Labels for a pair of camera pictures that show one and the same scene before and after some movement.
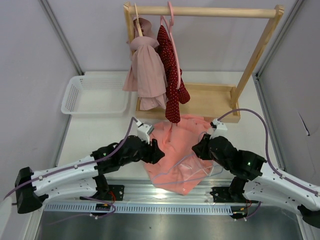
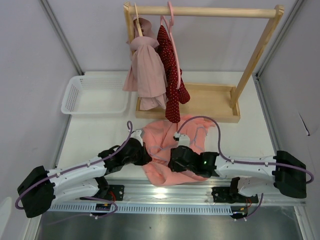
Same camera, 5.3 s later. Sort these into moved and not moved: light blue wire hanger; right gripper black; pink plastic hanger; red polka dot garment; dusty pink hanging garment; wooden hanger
Moved: right gripper black; light blue wire hanger
Not moved: red polka dot garment; wooden hanger; dusty pink hanging garment; pink plastic hanger
